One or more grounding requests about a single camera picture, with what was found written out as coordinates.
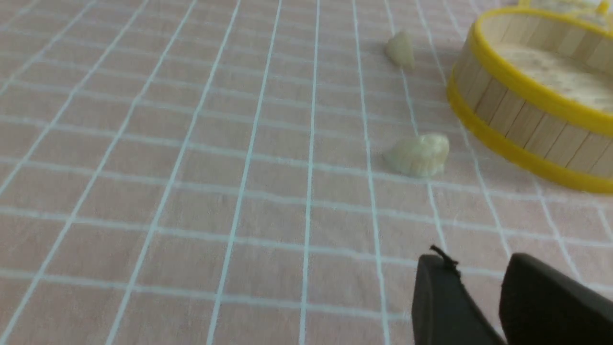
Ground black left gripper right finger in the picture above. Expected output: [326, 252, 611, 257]
[499, 253, 613, 345]

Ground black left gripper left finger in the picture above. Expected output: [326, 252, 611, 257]
[411, 245, 506, 345]

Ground pale dumpling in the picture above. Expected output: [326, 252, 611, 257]
[383, 133, 450, 178]
[385, 30, 415, 69]

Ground yellow-rimmed bamboo steamer tray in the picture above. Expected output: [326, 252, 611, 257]
[447, 6, 613, 194]

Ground pink grid tablecloth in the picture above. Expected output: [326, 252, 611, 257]
[1, 0, 612, 345]

